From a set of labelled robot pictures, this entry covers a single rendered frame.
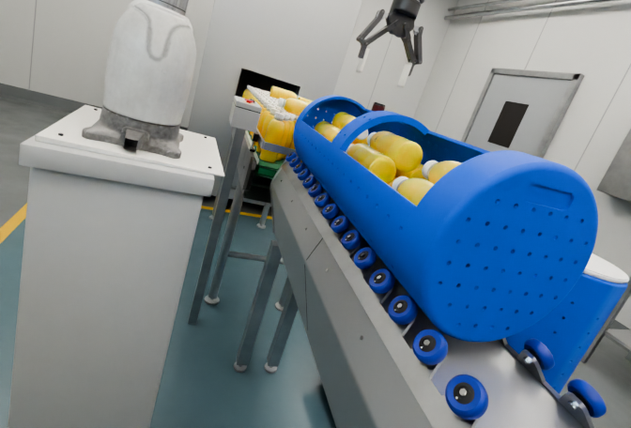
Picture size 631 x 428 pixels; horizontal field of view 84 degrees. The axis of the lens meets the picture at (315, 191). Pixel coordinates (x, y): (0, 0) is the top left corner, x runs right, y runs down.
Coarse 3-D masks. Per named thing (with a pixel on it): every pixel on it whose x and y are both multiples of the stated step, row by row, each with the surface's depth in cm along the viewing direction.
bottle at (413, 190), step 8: (400, 184) 66; (408, 184) 61; (416, 184) 60; (424, 184) 59; (432, 184) 60; (400, 192) 62; (408, 192) 60; (416, 192) 59; (424, 192) 57; (416, 200) 58
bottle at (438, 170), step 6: (438, 162) 65; (444, 162) 63; (450, 162) 62; (456, 162) 61; (432, 168) 65; (438, 168) 63; (444, 168) 61; (450, 168) 60; (432, 174) 64; (438, 174) 62; (444, 174) 60; (432, 180) 63; (438, 180) 62
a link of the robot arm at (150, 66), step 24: (120, 24) 66; (144, 24) 66; (168, 24) 67; (120, 48) 66; (144, 48) 66; (168, 48) 68; (192, 48) 73; (120, 72) 67; (144, 72) 67; (168, 72) 69; (192, 72) 75; (120, 96) 68; (144, 96) 68; (168, 96) 71; (144, 120) 70; (168, 120) 73
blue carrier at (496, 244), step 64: (384, 128) 112; (384, 192) 57; (448, 192) 45; (512, 192) 44; (576, 192) 46; (384, 256) 58; (448, 256) 45; (512, 256) 48; (576, 256) 51; (448, 320) 49; (512, 320) 52
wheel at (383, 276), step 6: (378, 270) 61; (384, 270) 60; (390, 270) 60; (372, 276) 60; (378, 276) 59; (384, 276) 59; (390, 276) 58; (372, 282) 60; (378, 282) 59; (384, 282) 58; (390, 282) 58; (372, 288) 59; (378, 288) 58; (384, 288) 58; (390, 288) 58
